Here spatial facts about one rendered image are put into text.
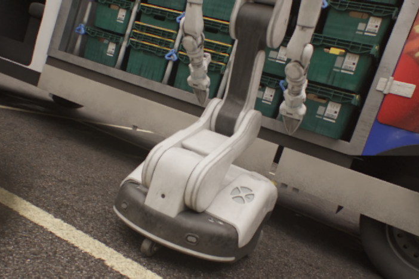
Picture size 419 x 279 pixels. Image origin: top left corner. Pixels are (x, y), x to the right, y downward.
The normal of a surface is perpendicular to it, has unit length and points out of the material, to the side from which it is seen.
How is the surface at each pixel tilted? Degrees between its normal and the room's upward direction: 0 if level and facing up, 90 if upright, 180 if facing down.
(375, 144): 90
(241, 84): 110
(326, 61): 99
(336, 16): 94
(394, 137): 90
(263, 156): 90
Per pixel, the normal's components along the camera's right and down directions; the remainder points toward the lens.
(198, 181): -0.29, -0.26
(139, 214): -0.55, -0.13
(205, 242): 0.13, 0.11
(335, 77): -0.47, 0.09
